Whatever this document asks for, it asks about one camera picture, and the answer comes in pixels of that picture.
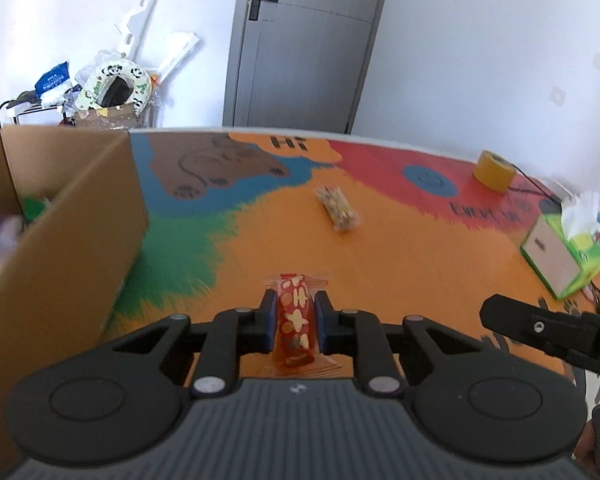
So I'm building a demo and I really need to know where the red orange snack packet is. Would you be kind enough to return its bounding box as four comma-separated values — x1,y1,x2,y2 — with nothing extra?
266,273,341,378

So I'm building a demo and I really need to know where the grey room door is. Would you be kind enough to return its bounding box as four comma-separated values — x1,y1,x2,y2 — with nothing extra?
223,0,385,133

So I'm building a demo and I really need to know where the person right hand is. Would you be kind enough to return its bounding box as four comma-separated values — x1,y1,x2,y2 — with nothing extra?
573,422,598,477

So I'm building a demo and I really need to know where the green tissue box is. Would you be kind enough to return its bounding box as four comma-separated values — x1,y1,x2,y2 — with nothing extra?
520,191,600,300

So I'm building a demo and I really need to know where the brown cardboard box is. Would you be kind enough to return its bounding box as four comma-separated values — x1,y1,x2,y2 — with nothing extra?
0,126,148,474

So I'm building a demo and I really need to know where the colourful cartoon table mat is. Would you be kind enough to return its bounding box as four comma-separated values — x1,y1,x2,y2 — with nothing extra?
105,130,590,378

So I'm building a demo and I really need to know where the yellow tape roll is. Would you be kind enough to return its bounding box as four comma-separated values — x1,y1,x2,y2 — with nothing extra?
472,151,517,194

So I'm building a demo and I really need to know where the green snack bag upper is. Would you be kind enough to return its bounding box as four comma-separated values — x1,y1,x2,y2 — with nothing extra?
21,196,52,223

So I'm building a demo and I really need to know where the clear peanut snack packet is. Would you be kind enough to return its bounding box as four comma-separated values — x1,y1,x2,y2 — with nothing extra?
315,186,360,232

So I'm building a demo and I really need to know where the panda print toilet seat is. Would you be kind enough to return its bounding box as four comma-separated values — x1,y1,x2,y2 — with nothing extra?
74,58,152,116

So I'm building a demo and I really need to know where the blue plastic bag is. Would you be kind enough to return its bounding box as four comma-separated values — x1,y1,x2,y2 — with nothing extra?
34,62,70,99

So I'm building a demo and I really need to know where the white foam board short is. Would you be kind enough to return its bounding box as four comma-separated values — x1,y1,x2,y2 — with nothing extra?
150,32,200,86

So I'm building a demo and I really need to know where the white foam board tall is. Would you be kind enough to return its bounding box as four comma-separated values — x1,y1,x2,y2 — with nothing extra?
116,0,157,61

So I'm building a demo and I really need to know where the black cable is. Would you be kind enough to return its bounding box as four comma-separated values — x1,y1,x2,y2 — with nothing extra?
507,182,566,212

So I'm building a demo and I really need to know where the red cable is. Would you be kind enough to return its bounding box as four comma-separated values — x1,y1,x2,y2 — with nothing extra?
509,164,562,201

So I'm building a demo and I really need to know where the black wire shelf rack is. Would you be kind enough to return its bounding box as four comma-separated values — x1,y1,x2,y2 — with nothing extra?
0,100,71,128

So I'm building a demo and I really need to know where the black door handle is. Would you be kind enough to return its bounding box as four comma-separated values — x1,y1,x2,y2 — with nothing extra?
248,0,278,22

